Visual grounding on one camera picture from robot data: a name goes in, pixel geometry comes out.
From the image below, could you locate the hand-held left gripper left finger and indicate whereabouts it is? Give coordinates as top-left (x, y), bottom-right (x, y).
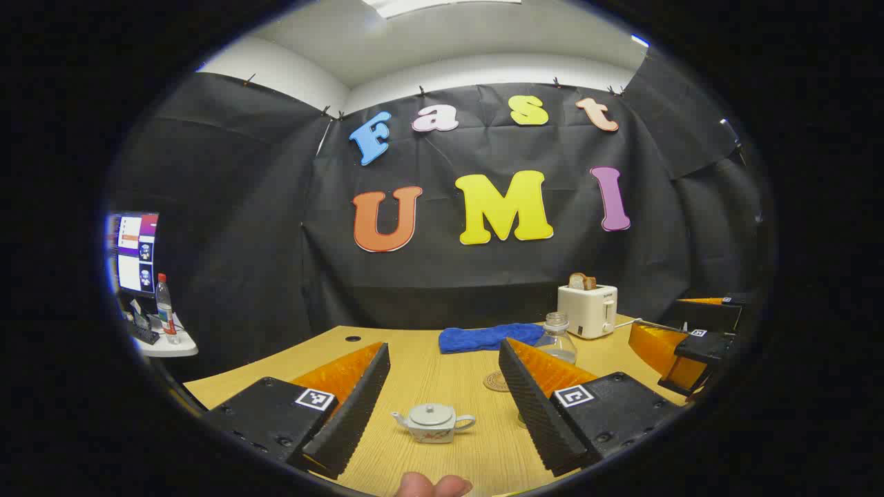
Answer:
top-left (200, 342), bottom-right (391, 480)

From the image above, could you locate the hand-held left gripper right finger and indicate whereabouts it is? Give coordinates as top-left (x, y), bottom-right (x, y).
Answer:
top-left (499, 338), bottom-right (682, 478)

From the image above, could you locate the clear green label water bottle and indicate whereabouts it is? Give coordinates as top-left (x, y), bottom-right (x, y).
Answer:
top-left (517, 312), bottom-right (579, 427)

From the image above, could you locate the white teacup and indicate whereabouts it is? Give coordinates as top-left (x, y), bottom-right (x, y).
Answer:
top-left (392, 404), bottom-right (477, 444)

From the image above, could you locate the red cap plastic bottle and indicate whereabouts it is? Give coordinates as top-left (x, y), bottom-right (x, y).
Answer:
top-left (155, 273), bottom-right (181, 345)

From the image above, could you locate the blue towel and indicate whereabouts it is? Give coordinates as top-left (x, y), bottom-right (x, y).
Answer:
top-left (439, 323), bottom-right (546, 354)

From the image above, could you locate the white toaster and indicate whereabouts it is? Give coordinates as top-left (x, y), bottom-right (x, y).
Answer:
top-left (557, 284), bottom-right (619, 340)

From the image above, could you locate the white side table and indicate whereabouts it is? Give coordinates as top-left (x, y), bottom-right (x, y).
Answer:
top-left (131, 314), bottom-right (199, 358)

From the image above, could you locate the black keyboard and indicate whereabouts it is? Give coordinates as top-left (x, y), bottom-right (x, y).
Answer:
top-left (128, 319), bottom-right (162, 346)

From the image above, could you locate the computer monitor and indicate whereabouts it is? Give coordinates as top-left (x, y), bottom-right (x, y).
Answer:
top-left (106, 211), bottom-right (160, 298)

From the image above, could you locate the ceiling light panel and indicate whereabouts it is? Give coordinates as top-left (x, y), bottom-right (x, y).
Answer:
top-left (363, 0), bottom-right (523, 19)

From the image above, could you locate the white power cable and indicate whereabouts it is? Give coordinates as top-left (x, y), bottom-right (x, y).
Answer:
top-left (613, 318), bottom-right (686, 331)

